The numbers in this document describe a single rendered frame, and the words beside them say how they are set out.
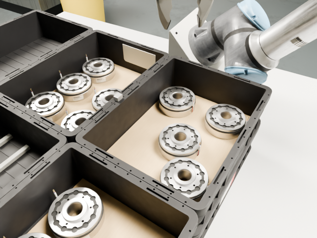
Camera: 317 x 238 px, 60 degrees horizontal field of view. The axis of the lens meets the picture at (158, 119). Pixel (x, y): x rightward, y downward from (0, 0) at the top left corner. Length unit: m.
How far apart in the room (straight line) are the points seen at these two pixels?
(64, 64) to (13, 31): 0.30
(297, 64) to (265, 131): 1.87
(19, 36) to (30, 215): 0.74
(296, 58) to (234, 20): 2.02
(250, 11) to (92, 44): 0.51
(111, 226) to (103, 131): 0.21
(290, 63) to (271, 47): 2.01
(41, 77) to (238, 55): 0.56
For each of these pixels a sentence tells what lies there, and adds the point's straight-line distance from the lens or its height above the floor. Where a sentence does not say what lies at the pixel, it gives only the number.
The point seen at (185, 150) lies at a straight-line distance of 0.64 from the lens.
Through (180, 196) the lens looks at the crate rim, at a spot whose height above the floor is 0.93.
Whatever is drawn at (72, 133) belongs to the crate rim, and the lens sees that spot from 0.60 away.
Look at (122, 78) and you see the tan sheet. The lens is 0.90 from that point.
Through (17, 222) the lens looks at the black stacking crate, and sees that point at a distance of 0.60.
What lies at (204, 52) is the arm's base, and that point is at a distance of 0.95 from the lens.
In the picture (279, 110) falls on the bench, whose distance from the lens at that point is 1.06.
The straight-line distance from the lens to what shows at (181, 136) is 0.68.
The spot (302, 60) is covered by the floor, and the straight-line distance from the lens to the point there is 2.88.
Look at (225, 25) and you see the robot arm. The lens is 0.91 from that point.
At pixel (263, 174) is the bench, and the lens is 0.84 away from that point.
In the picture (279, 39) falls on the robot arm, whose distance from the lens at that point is 0.76.
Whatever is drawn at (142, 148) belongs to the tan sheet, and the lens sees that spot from 0.68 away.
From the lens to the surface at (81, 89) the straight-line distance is 0.83.
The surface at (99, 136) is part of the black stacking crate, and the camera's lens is 0.64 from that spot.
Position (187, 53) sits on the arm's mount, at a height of 0.87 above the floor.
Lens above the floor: 1.35
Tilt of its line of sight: 44 degrees down
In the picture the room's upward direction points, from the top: straight up
